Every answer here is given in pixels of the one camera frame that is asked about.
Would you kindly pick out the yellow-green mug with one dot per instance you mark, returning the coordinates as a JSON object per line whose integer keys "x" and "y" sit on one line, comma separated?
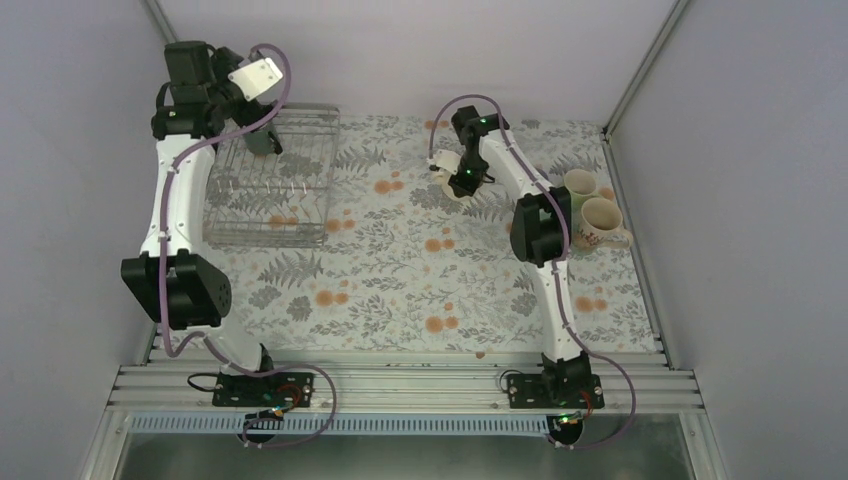
{"x": 581, "y": 186}

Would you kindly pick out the floral patterned mug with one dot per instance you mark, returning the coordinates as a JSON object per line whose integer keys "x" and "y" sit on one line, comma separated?
{"x": 600, "y": 224}

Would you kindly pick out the aluminium rail frame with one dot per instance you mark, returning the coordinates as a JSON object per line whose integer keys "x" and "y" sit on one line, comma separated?
{"x": 392, "y": 393}

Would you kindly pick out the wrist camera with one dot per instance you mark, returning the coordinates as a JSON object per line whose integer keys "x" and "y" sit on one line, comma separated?
{"x": 443, "y": 164}
{"x": 256, "y": 78}

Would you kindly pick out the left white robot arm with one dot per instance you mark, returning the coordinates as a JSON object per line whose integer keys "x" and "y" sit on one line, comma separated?
{"x": 212, "y": 95}

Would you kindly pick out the floral tablecloth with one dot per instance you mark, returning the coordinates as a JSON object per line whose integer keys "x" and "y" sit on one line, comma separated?
{"x": 402, "y": 267}

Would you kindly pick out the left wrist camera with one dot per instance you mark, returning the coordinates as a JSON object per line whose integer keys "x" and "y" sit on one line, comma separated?
{"x": 256, "y": 78}

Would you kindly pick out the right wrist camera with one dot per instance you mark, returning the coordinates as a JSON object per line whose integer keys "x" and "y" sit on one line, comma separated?
{"x": 443, "y": 164}

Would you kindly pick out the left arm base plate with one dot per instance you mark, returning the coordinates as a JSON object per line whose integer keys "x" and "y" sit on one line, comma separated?
{"x": 282, "y": 390}

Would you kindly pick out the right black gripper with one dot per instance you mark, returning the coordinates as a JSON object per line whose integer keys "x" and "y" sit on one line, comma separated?
{"x": 465, "y": 188}

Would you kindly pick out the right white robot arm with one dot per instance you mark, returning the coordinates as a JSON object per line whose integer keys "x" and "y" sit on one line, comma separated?
{"x": 538, "y": 238}

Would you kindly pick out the dark grey-green mug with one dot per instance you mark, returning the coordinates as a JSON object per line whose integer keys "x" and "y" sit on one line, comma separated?
{"x": 263, "y": 142}

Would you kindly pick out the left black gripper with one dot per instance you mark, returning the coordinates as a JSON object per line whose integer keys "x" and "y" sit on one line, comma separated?
{"x": 252, "y": 114}

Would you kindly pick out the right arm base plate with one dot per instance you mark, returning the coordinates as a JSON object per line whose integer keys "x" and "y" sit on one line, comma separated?
{"x": 531, "y": 391}

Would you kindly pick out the wire dish rack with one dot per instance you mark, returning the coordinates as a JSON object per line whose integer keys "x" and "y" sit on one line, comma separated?
{"x": 276, "y": 200}

